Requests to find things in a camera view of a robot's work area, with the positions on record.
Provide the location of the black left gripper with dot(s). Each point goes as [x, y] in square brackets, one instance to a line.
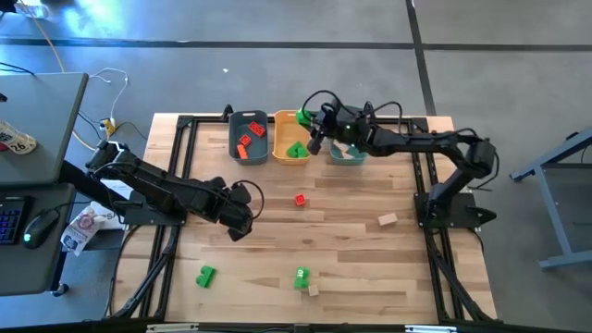
[226, 203]

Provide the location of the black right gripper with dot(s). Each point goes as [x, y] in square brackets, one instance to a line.
[347, 127]

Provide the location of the green rounded plastic block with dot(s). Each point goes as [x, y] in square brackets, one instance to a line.
[205, 277]
[304, 152]

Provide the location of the long rectangular wooden block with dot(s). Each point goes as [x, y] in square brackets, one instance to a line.
[343, 150]

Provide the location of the orange six-stud brick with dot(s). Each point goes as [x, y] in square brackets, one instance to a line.
[256, 129]

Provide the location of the small orange square brick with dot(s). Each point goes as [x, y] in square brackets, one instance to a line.
[245, 140]
[300, 200]

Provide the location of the large green plastic brick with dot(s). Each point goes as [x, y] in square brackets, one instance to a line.
[301, 277]

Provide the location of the small wooden block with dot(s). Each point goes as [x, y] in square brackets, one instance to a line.
[387, 219]

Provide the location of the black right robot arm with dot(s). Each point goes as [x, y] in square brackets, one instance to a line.
[416, 143]

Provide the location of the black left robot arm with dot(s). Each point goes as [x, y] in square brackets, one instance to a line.
[152, 185]

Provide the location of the yellow plastic bin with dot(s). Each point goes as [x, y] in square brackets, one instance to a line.
[282, 134]

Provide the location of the teal plastic bin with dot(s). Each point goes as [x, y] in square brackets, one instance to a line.
[347, 162]

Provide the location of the dark blue plastic bin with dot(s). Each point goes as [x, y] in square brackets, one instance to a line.
[236, 125]

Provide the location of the white paper sheet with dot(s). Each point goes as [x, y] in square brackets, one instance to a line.
[115, 222]

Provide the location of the crumpled white printed packet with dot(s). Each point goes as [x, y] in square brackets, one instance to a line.
[81, 231]

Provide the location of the yellow power strip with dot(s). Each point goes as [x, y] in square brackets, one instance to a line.
[108, 127]

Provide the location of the black computer mouse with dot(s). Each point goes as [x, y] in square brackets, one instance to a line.
[39, 229]

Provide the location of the dark grey desk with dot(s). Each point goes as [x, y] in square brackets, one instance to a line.
[28, 273]

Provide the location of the grey desk panel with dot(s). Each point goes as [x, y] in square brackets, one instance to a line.
[41, 129]

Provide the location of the black backlit keyboard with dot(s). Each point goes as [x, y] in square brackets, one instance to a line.
[9, 222]

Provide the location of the white container numbered 26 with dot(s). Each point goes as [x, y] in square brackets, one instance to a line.
[16, 141]

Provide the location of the blue-grey metal table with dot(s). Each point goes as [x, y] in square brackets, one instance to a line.
[555, 217]

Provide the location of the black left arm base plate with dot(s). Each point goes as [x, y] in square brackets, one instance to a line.
[139, 217]

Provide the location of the black aluminium table frame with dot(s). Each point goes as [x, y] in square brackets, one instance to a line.
[208, 119]

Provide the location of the silver metal bracket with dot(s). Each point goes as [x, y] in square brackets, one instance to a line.
[171, 328]
[430, 329]

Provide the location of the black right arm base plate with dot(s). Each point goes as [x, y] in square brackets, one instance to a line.
[462, 213]

